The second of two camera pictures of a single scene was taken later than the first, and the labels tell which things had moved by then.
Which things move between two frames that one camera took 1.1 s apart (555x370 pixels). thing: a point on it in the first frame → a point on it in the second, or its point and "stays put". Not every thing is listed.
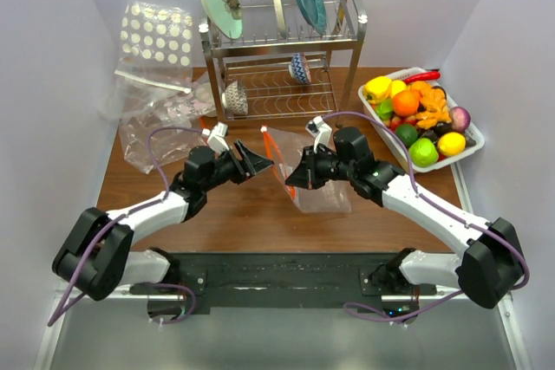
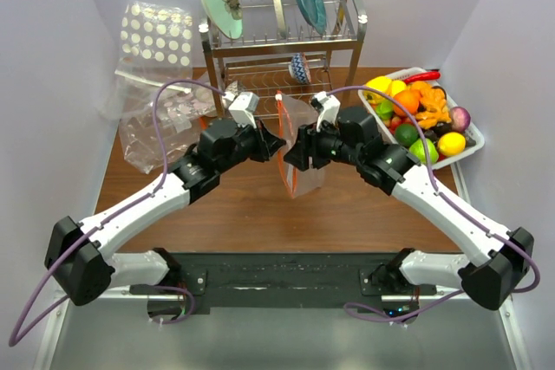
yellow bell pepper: [377, 89] stays put
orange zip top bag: [286, 148] → [292, 113]
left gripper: [255, 163] → [267, 143]
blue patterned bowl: [299, 69] stays put
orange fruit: [405, 102] stays put
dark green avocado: [407, 133] stays put
